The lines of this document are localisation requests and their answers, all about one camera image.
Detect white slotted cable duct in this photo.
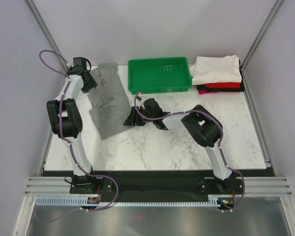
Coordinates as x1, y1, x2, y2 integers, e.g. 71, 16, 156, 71
35, 196, 220, 207

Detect green plastic tray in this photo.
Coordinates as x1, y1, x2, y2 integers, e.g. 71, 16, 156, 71
128, 57, 192, 94

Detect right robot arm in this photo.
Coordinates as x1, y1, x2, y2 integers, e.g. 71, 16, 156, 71
124, 98, 235, 194

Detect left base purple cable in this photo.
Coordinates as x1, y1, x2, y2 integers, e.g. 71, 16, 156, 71
35, 175, 120, 223

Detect right aluminium frame post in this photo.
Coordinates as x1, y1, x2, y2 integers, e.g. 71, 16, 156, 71
240, 0, 286, 71

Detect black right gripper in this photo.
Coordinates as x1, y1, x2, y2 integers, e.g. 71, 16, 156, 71
124, 107, 155, 127

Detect grey t-shirt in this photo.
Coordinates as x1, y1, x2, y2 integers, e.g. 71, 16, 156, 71
88, 63, 131, 140

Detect black folded t-shirt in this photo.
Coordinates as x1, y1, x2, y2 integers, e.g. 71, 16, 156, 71
196, 68, 245, 93

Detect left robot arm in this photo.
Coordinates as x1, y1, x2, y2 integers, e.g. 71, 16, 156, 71
46, 57, 98, 195

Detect white folded t-shirt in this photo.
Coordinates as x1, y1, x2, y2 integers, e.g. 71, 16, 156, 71
189, 55, 242, 86

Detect aluminium frame post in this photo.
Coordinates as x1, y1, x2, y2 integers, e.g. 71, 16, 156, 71
240, 0, 286, 71
24, 0, 71, 74

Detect red folded t-shirt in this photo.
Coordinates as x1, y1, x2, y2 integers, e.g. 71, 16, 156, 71
204, 82, 241, 89

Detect pink folded t-shirt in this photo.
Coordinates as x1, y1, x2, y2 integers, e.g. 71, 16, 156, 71
198, 89, 212, 95

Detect left aluminium frame post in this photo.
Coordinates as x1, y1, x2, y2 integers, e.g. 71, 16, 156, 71
24, 0, 71, 74

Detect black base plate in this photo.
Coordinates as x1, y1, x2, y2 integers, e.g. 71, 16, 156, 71
68, 169, 245, 205

